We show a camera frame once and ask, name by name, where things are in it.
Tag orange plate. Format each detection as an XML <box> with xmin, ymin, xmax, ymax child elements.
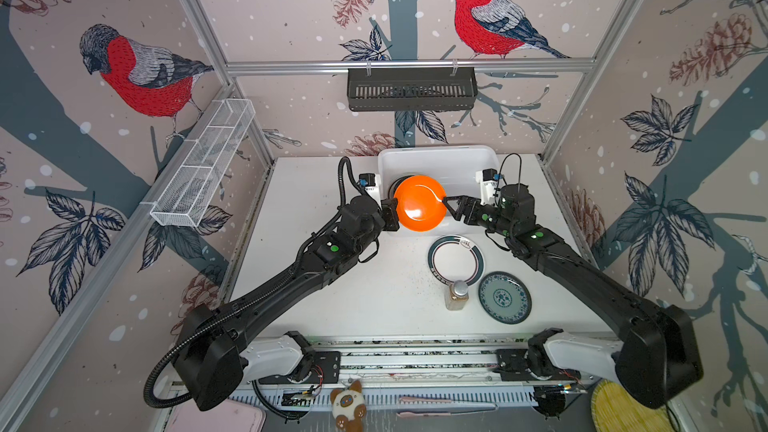
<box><xmin>394</xmin><ymin>175</ymin><xmax>447</xmax><ymax>233</ymax></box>

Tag black plate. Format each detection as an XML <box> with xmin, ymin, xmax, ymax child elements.
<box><xmin>388</xmin><ymin>177</ymin><xmax>404</xmax><ymax>199</ymax></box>

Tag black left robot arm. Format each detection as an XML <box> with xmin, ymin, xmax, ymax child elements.
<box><xmin>143</xmin><ymin>195</ymin><xmax>399</xmax><ymax>411</ymax></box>

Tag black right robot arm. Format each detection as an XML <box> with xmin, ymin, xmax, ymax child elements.
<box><xmin>442</xmin><ymin>184</ymin><xmax>704</xmax><ymax>409</ymax></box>

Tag white plastic bin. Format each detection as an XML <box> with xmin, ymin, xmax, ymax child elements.
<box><xmin>377</xmin><ymin>145</ymin><xmax>500</xmax><ymax>199</ymax></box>

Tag green rimmed white plate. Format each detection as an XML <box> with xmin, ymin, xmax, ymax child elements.
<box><xmin>427</xmin><ymin>235</ymin><xmax>486</xmax><ymax>285</ymax></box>

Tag teal patterned plate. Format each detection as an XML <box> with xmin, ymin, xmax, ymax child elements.
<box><xmin>478</xmin><ymin>271</ymin><xmax>532</xmax><ymax>325</ymax></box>

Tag small amber glass jar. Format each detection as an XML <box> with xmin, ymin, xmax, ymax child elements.
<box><xmin>445</xmin><ymin>280</ymin><xmax>469</xmax><ymax>311</ymax></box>

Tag black hanging basket shelf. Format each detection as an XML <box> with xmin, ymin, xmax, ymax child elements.
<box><xmin>347</xmin><ymin>67</ymin><xmax>478</xmax><ymax>112</ymax></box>

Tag pink tweezers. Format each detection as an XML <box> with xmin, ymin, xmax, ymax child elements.
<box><xmin>396</xmin><ymin>396</ymin><xmax>499</xmax><ymax>418</ymax></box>

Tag brown white plush toy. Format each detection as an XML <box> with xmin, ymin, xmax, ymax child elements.
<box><xmin>329</xmin><ymin>380</ymin><xmax>367</xmax><ymax>432</ymax></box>

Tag yellow woven bamboo tray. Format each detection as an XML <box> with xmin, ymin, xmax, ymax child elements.
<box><xmin>590</xmin><ymin>380</ymin><xmax>680</xmax><ymax>432</ymax></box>

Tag pink tray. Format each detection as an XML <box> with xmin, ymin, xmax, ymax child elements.
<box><xmin>165</xmin><ymin>400</ymin><xmax>266</xmax><ymax>432</ymax></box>

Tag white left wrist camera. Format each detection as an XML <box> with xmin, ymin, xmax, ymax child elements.
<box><xmin>359</xmin><ymin>173</ymin><xmax>381</xmax><ymax>203</ymax></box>

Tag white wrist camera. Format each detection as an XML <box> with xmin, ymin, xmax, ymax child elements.
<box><xmin>475</xmin><ymin>168</ymin><xmax>501</xmax><ymax>205</ymax></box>
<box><xmin>359</xmin><ymin>173</ymin><xmax>381</xmax><ymax>203</ymax></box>

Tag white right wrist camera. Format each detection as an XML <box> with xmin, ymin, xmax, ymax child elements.
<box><xmin>475</xmin><ymin>168</ymin><xmax>501</xmax><ymax>205</ymax></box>

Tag aluminium rail base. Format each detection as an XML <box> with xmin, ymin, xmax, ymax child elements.
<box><xmin>167</xmin><ymin>333</ymin><xmax>670</xmax><ymax>412</ymax></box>

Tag white wire mesh shelf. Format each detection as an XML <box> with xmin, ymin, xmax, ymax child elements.
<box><xmin>150</xmin><ymin>98</ymin><xmax>255</xmax><ymax>227</ymax></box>

